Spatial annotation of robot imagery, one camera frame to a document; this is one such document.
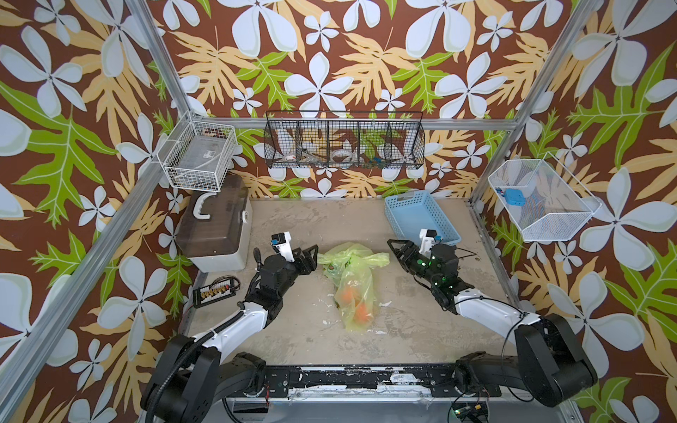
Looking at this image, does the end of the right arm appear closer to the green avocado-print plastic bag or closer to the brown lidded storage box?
the green avocado-print plastic bag

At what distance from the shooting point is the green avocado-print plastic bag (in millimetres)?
813

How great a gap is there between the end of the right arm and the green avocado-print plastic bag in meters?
0.11

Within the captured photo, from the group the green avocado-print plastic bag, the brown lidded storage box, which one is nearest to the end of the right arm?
the green avocado-print plastic bag

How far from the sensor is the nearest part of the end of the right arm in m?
0.66
